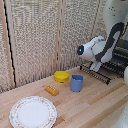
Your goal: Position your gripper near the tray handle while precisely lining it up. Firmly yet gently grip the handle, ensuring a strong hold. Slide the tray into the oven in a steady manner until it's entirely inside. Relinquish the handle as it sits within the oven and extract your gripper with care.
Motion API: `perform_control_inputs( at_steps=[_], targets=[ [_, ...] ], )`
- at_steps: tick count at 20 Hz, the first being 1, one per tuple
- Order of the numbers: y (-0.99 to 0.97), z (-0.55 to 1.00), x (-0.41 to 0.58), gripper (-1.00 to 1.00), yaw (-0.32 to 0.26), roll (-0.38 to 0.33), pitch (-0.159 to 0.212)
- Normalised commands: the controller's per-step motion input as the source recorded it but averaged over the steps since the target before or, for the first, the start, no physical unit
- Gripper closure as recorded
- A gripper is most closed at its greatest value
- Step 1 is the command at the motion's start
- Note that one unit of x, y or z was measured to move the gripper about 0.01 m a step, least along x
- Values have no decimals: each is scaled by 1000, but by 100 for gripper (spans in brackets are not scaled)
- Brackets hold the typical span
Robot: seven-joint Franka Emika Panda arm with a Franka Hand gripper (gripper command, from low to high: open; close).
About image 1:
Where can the blue cup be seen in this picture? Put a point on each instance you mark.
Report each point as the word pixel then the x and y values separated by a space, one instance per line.
pixel 76 83

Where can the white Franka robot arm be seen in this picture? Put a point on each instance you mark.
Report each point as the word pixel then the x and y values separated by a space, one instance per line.
pixel 105 40

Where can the yellow bowl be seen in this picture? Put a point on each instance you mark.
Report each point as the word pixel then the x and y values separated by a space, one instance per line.
pixel 61 76

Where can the yellow rectangular block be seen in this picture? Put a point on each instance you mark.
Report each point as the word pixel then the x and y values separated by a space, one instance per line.
pixel 51 90

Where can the white floral-rimmed plate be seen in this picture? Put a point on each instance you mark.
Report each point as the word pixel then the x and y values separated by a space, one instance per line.
pixel 33 112

